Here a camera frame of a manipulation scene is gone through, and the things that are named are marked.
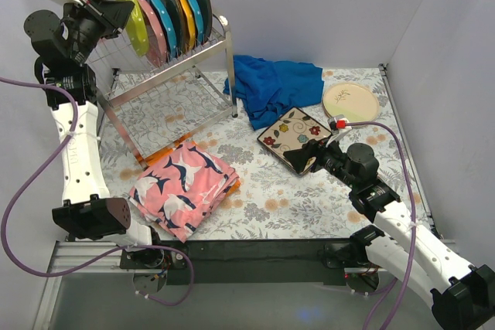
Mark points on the steel dish rack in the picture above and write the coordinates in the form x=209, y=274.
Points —
x=154, y=108

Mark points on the blue cloth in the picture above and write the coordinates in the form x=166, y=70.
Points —
x=269, y=89

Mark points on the floral tablecloth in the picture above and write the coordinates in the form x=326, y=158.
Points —
x=272, y=202

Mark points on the pink polka dot plate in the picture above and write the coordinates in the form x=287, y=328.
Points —
x=157, y=53

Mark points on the green polka dot plate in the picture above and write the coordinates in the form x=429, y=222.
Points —
x=136, y=30

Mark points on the pink patterned cloth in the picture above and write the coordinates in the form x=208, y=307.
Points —
x=182, y=189

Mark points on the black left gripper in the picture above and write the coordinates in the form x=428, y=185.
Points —
x=94, y=15

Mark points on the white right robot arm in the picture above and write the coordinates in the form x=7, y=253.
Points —
x=460, y=294

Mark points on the blue polka dot plate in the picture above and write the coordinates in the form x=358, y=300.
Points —
x=168, y=29

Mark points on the dark teal round plate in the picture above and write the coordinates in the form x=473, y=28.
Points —
x=175, y=13

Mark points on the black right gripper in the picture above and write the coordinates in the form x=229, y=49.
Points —
x=316, y=157

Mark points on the square floral plate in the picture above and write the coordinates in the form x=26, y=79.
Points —
x=291, y=132

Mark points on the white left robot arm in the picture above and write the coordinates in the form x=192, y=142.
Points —
x=63, y=45

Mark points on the yellow plate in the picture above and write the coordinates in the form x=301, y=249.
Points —
x=190, y=28

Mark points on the cream round plate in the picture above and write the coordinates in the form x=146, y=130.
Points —
x=355, y=102

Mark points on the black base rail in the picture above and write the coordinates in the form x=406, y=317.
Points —
x=274, y=261

